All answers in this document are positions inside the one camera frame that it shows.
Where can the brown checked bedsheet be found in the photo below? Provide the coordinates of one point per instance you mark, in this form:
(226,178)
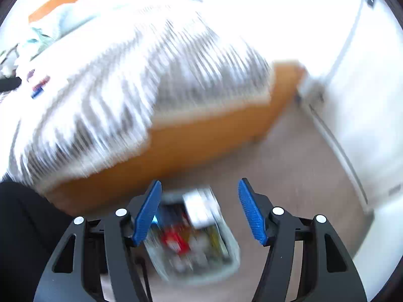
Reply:
(126,85)

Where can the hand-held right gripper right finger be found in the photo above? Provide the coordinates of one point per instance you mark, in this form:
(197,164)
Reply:
(252,214)

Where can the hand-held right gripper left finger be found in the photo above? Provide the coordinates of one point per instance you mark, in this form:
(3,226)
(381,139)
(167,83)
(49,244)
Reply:
(148,214)

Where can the wooden bed frame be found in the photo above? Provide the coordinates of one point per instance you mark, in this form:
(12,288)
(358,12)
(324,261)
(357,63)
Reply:
(204,138)

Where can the light blue pillow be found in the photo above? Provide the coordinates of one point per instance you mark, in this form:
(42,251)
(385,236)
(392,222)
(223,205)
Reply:
(72,15)

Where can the waste bin with green bag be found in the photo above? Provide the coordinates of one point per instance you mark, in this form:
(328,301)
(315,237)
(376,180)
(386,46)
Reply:
(228,270)

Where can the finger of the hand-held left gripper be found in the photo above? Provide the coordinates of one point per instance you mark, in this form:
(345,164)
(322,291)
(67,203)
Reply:
(9,84)

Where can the white wardrobe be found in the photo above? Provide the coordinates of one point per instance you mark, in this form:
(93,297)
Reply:
(371,116)

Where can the person's black trousers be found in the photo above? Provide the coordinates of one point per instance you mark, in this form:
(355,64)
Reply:
(25,242)

